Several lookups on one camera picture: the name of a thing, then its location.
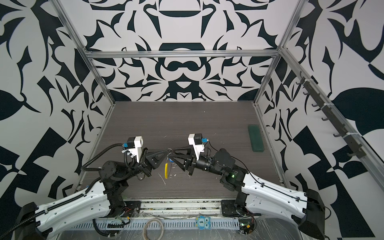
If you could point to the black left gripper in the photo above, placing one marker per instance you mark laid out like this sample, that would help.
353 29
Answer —
146 162

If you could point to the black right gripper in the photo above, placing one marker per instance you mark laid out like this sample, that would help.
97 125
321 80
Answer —
191 165

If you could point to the yellow key tag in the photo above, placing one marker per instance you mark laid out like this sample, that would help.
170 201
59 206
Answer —
166 170

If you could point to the metal keyring with keys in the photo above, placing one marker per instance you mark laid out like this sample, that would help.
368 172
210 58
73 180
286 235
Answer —
169 161

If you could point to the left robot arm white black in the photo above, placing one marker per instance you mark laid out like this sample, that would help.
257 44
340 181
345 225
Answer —
101 199

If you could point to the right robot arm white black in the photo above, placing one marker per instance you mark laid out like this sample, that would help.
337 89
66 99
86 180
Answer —
257 196

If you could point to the blue monster sticker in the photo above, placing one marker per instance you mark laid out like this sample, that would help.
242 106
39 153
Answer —
203 223

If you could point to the green rectangular plastic case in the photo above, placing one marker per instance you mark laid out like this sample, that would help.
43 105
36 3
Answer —
256 139

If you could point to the white tape roll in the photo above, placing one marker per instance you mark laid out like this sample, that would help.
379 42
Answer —
153 224

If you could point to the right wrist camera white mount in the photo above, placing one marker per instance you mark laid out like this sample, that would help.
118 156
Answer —
197 141

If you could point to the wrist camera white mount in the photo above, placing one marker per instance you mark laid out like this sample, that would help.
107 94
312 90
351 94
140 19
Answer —
133 148
197 141

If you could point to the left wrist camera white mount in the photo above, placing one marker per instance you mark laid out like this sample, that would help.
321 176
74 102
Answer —
133 148

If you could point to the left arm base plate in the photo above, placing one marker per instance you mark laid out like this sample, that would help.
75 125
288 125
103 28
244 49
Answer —
131 209

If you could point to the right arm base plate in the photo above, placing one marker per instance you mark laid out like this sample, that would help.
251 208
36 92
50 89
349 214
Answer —
229 210

